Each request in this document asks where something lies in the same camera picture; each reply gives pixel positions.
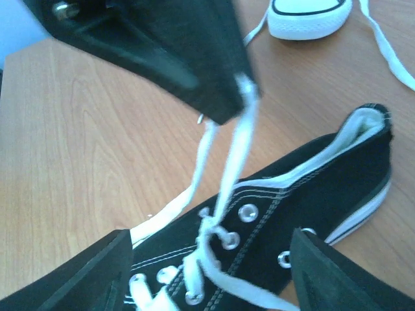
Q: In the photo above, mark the black white sneaker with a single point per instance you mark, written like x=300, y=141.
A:
x=306, y=20
x=330, y=186

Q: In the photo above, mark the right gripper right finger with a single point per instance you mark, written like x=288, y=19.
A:
x=324, y=279

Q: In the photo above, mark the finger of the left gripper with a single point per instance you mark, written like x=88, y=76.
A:
x=192, y=49

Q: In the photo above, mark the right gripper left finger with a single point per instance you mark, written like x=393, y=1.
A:
x=95, y=279

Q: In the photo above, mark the sneaker white shoelace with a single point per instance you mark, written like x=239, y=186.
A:
x=385, y=48
x=202, y=264

